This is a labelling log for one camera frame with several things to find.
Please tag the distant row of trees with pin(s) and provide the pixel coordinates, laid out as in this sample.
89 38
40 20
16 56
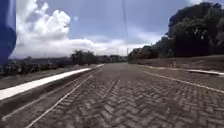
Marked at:
83 57

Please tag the grey brick paved road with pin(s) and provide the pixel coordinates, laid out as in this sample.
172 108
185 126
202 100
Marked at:
133 100

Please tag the brown earth bank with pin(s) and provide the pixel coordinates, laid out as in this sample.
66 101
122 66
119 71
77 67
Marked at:
186 61

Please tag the long white painted line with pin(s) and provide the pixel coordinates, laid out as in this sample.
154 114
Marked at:
186 82

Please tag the grey ground strip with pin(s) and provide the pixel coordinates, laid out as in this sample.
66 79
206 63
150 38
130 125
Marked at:
33 77

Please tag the pale concrete kerb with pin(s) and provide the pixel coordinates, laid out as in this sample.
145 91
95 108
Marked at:
33 84

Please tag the row of dark trees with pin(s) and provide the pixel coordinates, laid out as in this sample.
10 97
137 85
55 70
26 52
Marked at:
196 33

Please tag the pale kerb by bank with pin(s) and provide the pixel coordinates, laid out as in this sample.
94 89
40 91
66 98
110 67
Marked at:
203 71

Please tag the blue object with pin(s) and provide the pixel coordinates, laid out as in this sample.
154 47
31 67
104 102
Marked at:
6 30

